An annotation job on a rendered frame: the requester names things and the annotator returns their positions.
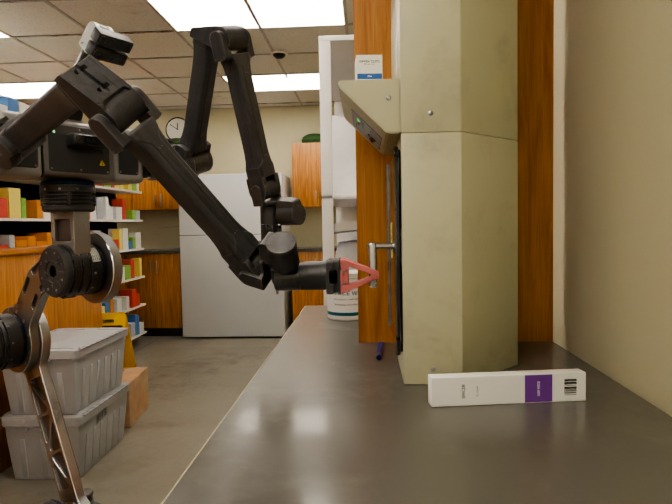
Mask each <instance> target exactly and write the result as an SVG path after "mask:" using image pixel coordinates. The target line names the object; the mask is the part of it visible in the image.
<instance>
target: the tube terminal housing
mask: <svg viewBox="0 0 672 504"><path fill-rule="evenodd" d="M396 31H397V59H398V70H397V75H396V46H395V38H396ZM391 76H392V79H399V80H400V107H401V133H400V135H399V138H398V140H397V143H396V145H395V146H397V147H398V150H400V151H401V222H402V306H403V352H401V355H397V357H398V361H399V365H400V370H401V374H402V378H403V382H404V384H428V374H446V373H473V372H499V371H501V370H504V369H507V368H510V367H513V366H515V365H518V141H517V140H518V115H517V0H395V2H394V9H393V17H392V25H391Z"/></svg>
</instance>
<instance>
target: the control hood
mask: <svg viewBox="0 0 672 504"><path fill-rule="evenodd" d="M338 88H339V93H340V98H341V103H342V108H343V113H344V117H345V119H346V120H347V121H348V122H349V123H350V124H351V125H352V126H353V120H352V112H351V109H352V110H353V111H354V112H355V113H356V114H357V115H358V116H360V117H361V118H362V119H363V120H364V121H365V122H366V123H367V124H368V125H369V126H370V127H371V128H372V129H373V130H374V131H375V132H376V133H377V134H378V135H379V136H380V137H381V138H382V140H381V145H380V150H378V149H377V148H376V147H375V146H374V145H373V144H372V143H371V142H370V141H369V140H368V139H367V138H366V137H365V136H364V135H363V134H362V133H361V132H359V131H358V130H357V129H356V128H355V127H354V126H353V127H354V128H355V129H356V130H357V131H358V132H359V133H360V134H361V135H362V136H363V137H364V138H365V139H366V140H367V141H368V142H369V143H371V144H372V145H373V146H374V147H375V148H376V149H377V150H378V151H379V152H380V153H381V154H383V155H391V153H392V150H393V147H394V146H395V145H396V143H397V140H398V138H399V135H400V133H401V107H400V80H399V79H372V80H341V81H339V82H338Z"/></svg>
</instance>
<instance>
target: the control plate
mask: <svg viewBox="0 0 672 504"><path fill-rule="evenodd" d="M351 112H352V120H353V126H354V127H355V128H356V129H357V130H358V131H359V132H361V133H362V134H363V135H364V136H365V137H366V138H367V139H368V140H369V138H370V137H369V136H368V134H369V135H370V130H371V131H372V132H373V133H372V134H373V135H372V136H373V137H372V136H371V137H372V138H373V139H374V140H375V141H376V142H374V143H372V144H373V145H374V146H375V147H376V148H377V149H378V150H380V145H381V140H382V138H381V137H380V136H379V135H378V134H377V133H376V132H375V131H374V130H373V129H372V128H371V127H370V126H369V125H368V124H367V123H366V122H365V121H364V120H363V119H362V118H361V117H360V116H358V115H357V114H356V113H355V112H354V111H353V110H352V109H351ZM357 119H359V120H360V122H359V121H358V120H357ZM357 122H358V123H359V124H360V125H359V124H358V123H357ZM369 141H370V140H369Z"/></svg>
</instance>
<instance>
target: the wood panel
mask: <svg viewBox="0 0 672 504"><path fill-rule="evenodd" d="M390 13H391V0H353V16H354V78H355V59H356V55H382V75H383V79H392V76H391V17H390ZM553 93H554V0H517V115H518V140H517V141H518V341H553ZM355 140H356V202H357V263H360V264H362V265H365V266H368V267H369V250H367V243H370V242H376V243H387V230H389V229H387V219H388V218H387V186H386V176H387V175H386V165H388V162H389V159H390V156H391V155H383V154H381V153H380V152H379V151H378V150H377V149H376V148H375V147H374V146H373V145H372V144H371V143H369V142H368V141H367V140H366V139H365V138H364V137H363V136H362V135H361V134H360V133H359V132H358V131H357V130H356V129H355ZM388 262H389V261H387V249H377V270H378V272H379V278H378V279H377V287H376V288H370V287H369V283H367V284H364V285H362V286H360V287H358V327H359V342H393V338H392V333H391V328H390V325H388Z"/></svg>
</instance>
